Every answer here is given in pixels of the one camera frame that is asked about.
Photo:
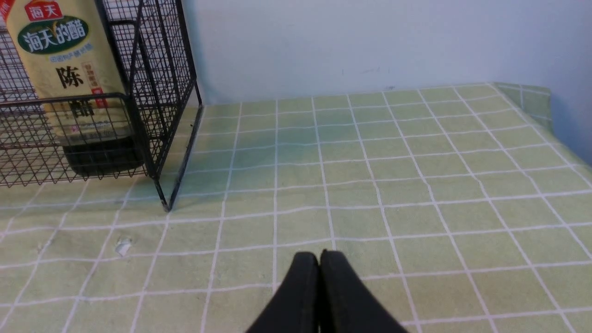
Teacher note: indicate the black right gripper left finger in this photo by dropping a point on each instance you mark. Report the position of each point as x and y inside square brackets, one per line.
[292, 308]

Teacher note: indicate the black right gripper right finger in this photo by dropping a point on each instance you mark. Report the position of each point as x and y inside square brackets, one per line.
[346, 305]

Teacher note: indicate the dark vinegar bottle brown cap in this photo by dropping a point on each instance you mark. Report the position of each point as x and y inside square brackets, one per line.
[68, 53]

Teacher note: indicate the green checkered tablecloth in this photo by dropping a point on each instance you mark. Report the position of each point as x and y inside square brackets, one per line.
[456, 205]

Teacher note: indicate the black wire mesh shelf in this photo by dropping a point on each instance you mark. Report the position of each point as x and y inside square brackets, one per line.
[152, 44]

